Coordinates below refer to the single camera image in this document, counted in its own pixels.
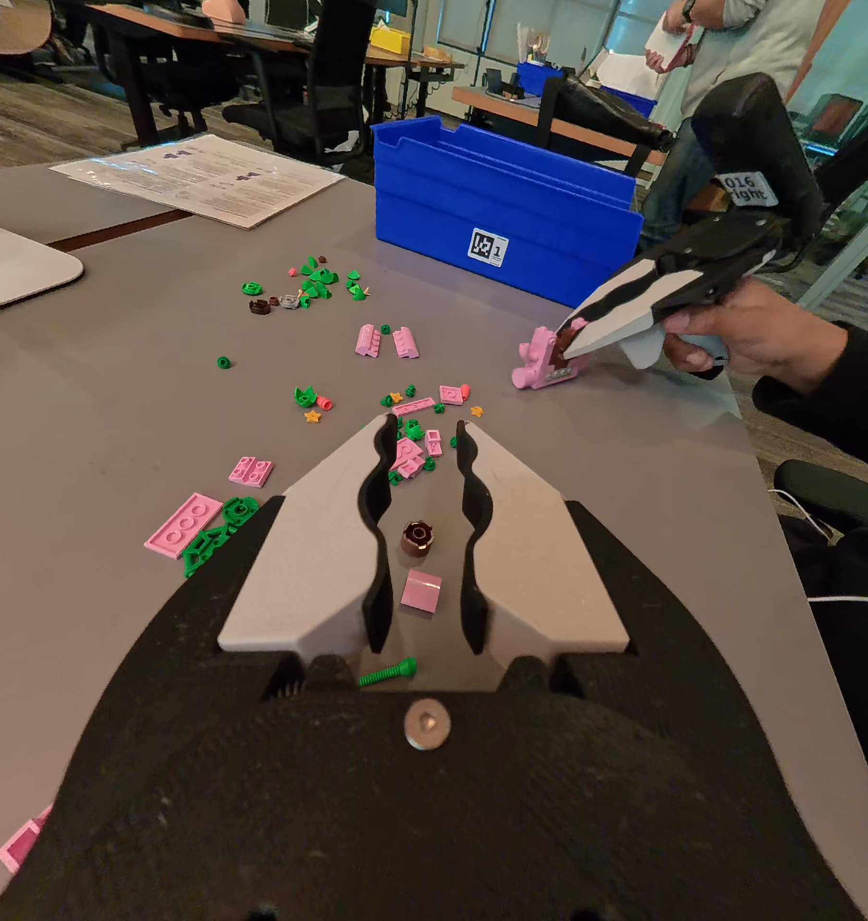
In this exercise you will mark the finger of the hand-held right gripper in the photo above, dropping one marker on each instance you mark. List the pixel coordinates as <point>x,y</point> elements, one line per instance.
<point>632,272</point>
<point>621,327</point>

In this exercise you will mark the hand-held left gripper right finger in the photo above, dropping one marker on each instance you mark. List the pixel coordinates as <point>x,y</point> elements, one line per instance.
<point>542,568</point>

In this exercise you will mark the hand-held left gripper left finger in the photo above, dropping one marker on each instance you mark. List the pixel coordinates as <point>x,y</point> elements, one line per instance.
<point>312,568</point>

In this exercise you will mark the pink and brown branch assembly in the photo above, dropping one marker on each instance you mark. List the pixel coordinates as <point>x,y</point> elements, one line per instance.
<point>535,374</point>

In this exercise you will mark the white book stand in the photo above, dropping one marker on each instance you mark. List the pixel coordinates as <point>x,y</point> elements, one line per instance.
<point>17,266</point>

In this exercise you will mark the person's right forearm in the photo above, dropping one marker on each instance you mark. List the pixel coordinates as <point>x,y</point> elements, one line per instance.
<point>837,403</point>

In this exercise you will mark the person's right hand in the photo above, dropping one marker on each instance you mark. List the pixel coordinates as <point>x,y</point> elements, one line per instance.
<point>772,338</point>

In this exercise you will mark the brown round brick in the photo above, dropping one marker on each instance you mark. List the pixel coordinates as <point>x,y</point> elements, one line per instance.
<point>416,539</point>

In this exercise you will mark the green rod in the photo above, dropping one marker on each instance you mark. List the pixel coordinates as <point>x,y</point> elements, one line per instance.
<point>387,674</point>

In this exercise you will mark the scattered pink bricks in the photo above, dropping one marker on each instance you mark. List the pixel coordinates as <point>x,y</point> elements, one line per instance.
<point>182,532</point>

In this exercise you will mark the white desk legs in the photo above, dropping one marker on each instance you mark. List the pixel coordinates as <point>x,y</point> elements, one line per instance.
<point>848,259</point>

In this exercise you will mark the black office chair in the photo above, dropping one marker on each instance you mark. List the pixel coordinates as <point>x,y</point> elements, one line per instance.
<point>599,108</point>
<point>333,72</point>

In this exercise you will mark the pink curved long brick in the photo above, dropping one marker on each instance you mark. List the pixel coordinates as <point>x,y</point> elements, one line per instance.
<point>405,344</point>
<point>368,342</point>

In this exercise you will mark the wooden office desk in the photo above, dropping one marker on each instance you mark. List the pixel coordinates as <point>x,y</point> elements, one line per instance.
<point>491,97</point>
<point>160,18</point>

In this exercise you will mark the yellow storage bin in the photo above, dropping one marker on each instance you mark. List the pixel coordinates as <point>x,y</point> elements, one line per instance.
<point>391,42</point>

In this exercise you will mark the printed paper sheet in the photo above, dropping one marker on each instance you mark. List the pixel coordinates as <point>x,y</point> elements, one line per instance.
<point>189,176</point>

